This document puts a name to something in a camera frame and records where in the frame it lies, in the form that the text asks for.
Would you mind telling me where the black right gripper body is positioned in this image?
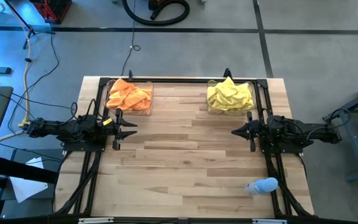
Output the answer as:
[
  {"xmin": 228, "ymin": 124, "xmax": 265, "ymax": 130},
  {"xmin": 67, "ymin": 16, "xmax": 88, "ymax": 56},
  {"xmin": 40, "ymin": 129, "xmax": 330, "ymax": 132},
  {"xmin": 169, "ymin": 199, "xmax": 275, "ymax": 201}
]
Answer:
[{"xmin": 247, "ymin": 111, "xmax": 269, "ymax": 152}]

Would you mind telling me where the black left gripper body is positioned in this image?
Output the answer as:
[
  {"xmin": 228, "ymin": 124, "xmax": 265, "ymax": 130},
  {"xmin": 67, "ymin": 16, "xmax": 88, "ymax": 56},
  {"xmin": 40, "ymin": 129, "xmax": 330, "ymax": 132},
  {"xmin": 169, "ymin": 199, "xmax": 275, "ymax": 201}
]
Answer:
[{"xmin": 103, "ymin": 108, "xmax": 122, "ymax": 151}]

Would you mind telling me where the clear plastic bin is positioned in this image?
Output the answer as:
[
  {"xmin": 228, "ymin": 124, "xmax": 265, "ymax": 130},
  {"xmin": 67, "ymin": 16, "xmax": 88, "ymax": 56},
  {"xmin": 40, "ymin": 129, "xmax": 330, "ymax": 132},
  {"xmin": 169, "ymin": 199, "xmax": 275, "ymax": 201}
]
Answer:
[
  {"xmin": 203, "ymin": 77, "xmax": 257, "ymax": 116},
  {"xmin": 103, "ymin": 78, "xmax": 154, "ymax": 117}
]

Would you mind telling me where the light blue plastic bottle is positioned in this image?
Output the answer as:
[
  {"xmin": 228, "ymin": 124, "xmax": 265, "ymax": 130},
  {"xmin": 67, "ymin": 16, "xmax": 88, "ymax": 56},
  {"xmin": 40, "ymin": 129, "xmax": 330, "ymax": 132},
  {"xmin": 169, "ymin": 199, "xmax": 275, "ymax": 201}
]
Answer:
[{"xmin": 244, "ymin": 177, "xmax": 278, "ymax": 196}]

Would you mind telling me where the white paper sheet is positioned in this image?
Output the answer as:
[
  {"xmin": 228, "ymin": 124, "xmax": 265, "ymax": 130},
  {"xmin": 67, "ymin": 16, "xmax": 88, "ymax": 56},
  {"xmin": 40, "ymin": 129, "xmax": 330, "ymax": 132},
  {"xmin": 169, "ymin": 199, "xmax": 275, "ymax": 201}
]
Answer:
[{"xmin": 9, "ymin": 156, "xmax": 49, "ymax": 204}]

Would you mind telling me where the black desk base beam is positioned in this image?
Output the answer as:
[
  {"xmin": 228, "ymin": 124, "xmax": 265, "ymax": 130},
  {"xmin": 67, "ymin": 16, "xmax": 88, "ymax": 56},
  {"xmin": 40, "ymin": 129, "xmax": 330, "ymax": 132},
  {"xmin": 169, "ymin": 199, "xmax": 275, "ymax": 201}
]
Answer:
[{"xmin": 0, "ymin": 154, "xmax": 58, "ymax": 185}]

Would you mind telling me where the black tripod stand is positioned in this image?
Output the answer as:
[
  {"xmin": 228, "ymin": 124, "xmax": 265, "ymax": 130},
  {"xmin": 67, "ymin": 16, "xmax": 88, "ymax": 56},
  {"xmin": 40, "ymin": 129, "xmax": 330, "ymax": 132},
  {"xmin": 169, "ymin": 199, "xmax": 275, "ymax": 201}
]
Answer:
[{"xmin": 3, "ymin": 0, "xmax": 57, "ymax": 50}]

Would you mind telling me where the red black tool case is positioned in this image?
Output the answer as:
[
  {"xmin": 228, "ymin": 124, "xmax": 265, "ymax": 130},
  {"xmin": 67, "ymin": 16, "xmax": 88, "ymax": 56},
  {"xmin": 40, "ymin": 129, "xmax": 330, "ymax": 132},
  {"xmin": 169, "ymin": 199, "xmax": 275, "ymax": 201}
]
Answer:
[{"xmin": 29, "ymin": 0, "xmax": 73, "ymax": 25}]

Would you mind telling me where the black aluminium table frame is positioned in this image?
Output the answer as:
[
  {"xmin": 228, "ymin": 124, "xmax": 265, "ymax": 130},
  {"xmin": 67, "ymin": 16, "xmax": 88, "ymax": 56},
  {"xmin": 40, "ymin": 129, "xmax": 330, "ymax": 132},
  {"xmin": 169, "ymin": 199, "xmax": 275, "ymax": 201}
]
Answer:
[{"xmin": 50, "ymin": 76, "xmax": 316, "ymax": 224}]

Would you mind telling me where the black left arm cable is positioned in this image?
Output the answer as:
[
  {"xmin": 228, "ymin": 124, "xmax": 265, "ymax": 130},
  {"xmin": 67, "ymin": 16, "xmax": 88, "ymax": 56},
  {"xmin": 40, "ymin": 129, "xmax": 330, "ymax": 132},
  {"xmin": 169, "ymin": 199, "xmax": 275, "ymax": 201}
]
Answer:
[{"xmin": 69, "ymin": 98, "xmax": 105, "ymax": 124}]

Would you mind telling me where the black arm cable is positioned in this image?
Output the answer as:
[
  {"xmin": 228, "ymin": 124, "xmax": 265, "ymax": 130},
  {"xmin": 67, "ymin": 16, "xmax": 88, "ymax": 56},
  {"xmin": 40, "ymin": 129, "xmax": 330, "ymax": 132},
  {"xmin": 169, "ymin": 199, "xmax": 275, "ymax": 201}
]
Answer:
[
  {"xmin": 69, "ymin": 98, "xmax": 105, "ymax": 124},
  {"xmin": 303, "ymin": 108, "xmax": 351, "ymax": 141}
]

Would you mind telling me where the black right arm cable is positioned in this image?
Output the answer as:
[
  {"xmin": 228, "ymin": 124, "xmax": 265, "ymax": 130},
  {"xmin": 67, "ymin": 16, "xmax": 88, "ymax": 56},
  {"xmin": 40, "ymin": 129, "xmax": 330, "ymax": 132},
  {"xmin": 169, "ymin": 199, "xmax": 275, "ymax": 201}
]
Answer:
[{"xmin": 303, "ymin": 108, "xmax": 351, "ymax": 141}]

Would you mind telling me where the white metal bracket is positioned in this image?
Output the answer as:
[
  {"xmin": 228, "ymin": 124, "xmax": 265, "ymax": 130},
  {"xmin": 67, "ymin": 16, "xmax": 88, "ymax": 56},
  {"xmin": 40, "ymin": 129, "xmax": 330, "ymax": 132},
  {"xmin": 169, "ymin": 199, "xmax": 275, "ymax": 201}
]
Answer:
[
  {"xmin": 252, "ymin": 218, "xmax": 288, "ymax": 224},
  {"xmin": 78, "ymin": 217, "xmax": 114, "ymax": 224}
]

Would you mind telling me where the curved black floor cable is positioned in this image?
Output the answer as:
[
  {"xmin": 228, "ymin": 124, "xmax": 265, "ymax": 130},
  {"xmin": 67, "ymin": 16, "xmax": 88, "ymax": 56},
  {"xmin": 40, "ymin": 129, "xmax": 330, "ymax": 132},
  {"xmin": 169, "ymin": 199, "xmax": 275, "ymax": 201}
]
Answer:
[{"xmin": 7, "ymin": 30, "xmax": 60, "ymax": 135}]

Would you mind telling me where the thin black floor cable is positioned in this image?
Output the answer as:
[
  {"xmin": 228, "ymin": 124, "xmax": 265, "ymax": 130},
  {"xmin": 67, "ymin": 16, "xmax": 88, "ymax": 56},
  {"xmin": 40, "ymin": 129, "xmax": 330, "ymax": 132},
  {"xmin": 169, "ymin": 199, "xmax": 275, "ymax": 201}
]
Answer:
[{"xmin": 120, "ymin": 0, "xmax": 142, "ymax": 77}]

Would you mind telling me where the grey metal cart frame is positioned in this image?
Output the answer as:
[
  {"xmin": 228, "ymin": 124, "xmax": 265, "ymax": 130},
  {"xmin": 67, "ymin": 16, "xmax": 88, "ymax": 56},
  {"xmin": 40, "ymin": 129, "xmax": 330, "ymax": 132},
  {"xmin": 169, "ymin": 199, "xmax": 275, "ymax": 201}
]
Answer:
[{"xmin": 323, "ymin": 79, "xmax": 358, "ymax": 184}]

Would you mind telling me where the yellow extension cable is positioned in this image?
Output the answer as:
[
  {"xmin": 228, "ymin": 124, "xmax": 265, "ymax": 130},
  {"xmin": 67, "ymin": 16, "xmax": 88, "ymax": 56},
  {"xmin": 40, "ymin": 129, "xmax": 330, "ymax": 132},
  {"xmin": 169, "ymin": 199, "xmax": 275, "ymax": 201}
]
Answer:
[{"xmin": 11, "ymin": 7, "xmax": 34, "ymax": 129}]

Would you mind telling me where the black corrugated vacuum hose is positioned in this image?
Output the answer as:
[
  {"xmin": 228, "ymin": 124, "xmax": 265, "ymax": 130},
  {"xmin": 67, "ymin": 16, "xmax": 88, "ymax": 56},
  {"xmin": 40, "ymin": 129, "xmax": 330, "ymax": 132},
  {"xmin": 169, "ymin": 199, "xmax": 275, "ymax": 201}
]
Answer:
[{"xmin": 122, "ymin": 0, "xmax": 191, "ymax": 27}]

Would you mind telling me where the cream floor cable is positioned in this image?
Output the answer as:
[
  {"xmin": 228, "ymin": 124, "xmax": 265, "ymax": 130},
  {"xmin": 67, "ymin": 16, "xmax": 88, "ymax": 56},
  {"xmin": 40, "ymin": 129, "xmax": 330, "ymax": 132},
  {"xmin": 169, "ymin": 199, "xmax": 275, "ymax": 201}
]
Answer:
[{"xmin": 0, "ymin": 129, "xmax": 27, "ymax": 144}]

